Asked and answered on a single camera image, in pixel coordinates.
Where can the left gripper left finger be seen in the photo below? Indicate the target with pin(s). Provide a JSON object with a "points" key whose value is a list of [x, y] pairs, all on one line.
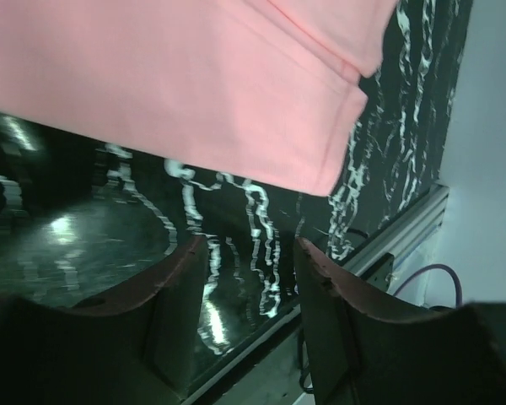
{"points": [[145, 328]]}

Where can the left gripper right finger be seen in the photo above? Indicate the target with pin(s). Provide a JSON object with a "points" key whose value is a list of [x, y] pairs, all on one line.
{"points": [[366, 346]]}

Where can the pink t shirt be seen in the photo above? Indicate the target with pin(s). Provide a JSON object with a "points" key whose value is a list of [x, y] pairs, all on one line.
{"points": [[266, 90]]}

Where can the black marbled table mat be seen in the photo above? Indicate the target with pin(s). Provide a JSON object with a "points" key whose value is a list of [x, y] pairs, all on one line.
{"points": [[78, 216]]}

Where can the aluminium rail frame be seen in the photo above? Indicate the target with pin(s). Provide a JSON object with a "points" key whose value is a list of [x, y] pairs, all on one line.
{"points": [[377, 259]]}

